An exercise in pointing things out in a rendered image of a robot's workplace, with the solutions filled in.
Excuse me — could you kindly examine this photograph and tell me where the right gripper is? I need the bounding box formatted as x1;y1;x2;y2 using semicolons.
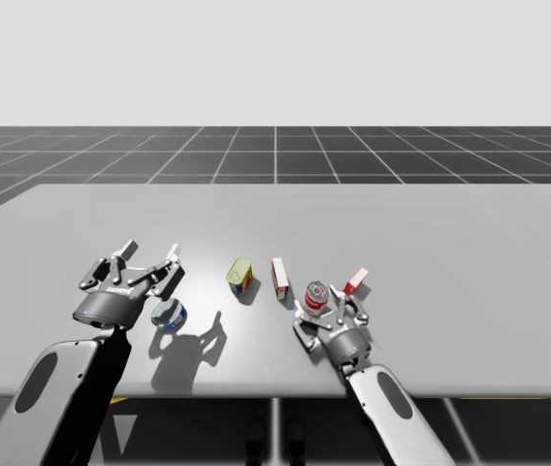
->
292;284;372;376

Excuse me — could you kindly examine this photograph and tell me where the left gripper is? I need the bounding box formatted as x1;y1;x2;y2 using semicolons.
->
71;239;185;330

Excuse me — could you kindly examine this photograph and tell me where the red and white can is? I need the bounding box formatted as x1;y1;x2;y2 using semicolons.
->
303;280;330;318

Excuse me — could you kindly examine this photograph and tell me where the blue flat can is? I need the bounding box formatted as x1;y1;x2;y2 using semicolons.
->
150;298;188;332

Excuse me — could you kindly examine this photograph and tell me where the green and blue rectangular can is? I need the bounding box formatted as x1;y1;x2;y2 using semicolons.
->
227;256;254;296

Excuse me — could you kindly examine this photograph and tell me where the red and white carton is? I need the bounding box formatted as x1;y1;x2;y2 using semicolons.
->
271;257;291;300

